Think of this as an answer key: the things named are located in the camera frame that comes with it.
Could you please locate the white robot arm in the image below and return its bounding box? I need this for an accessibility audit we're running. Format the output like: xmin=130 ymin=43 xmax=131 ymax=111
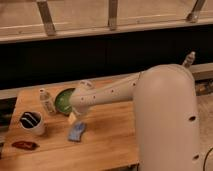
xmin=70 ymin=64 xmax=202 ymax=171

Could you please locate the green ceramic bowl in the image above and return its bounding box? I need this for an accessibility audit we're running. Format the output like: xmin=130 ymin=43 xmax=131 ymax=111
xmin=54 ymin=88 xmax=74 ymax=116

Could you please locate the clear plastic bottle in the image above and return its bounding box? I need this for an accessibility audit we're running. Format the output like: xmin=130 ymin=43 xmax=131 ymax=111
xmin=39 ymin=88 xmax=56 ymax=115

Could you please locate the white cup with dark contents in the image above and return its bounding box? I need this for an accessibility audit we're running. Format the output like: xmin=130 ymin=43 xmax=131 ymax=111
xmin=19 ymin=111 xmax=45 ymax=136

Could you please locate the dark red chili pepper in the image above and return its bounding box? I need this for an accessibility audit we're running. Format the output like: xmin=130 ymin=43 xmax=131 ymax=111
xmin=12 ymin=141 xmax=38 ymax=150

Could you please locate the left metal bracket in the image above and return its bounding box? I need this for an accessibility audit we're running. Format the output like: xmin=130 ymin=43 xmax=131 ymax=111
xmin=36 ymin=0 xmax=56 ymax=36

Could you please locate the metal bracket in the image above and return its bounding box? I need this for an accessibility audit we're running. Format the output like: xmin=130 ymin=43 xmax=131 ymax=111
xmin=186 ymin=0 xmax=206 ymax=23
xmin=108 ymin=0 xmax=118 ymax=30
xmin=36 ymin=0 xmax=56 ymax=36

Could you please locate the middle metal bracket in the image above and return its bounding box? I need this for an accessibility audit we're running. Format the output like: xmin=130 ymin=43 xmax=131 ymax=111
xmin=108 ymin=0 xmax=118 ymax=30

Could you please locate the right metal bracket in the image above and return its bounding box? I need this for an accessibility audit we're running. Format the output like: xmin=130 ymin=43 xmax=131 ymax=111
xmin=186 ymin=0 xmax=206 ymax=23

